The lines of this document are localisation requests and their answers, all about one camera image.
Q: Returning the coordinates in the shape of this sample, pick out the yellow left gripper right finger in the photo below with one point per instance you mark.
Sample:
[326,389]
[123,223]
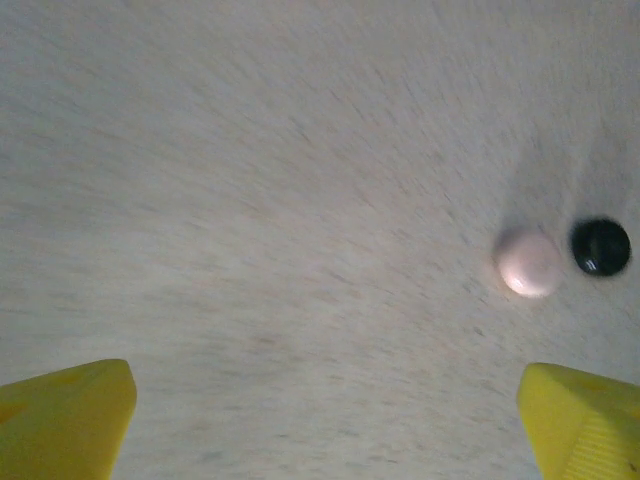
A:
[590,430]

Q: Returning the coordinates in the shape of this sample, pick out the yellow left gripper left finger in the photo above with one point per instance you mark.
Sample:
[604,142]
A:
[65,425]

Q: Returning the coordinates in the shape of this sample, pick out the pink round charging case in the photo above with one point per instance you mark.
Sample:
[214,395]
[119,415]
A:
[527,262]

